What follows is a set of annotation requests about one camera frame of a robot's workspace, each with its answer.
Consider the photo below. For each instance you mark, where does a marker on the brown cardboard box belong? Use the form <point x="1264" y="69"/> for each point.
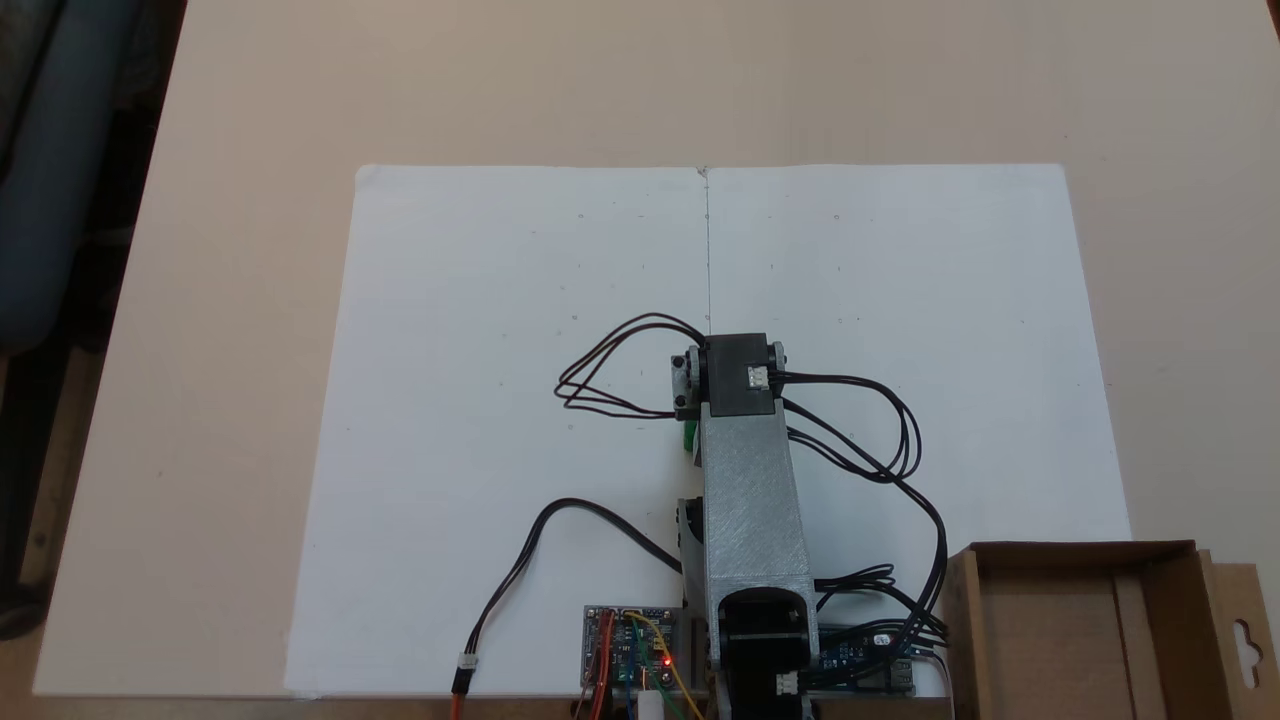
<point x="1060" y="640"/>

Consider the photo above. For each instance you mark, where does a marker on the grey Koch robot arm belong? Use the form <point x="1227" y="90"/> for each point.
<point x="750" y="500"/>

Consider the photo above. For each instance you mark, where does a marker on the blue circuit board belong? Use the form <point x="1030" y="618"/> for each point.
<point x="860" y="655"/>

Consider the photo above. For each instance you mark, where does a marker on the white paper sheet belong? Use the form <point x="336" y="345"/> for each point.
<point x="480" y="330"/>
<point x="950" y="330"/>

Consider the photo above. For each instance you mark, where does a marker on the circuit board with red LED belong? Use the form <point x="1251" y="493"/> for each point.
<point x="625" y="650"/>

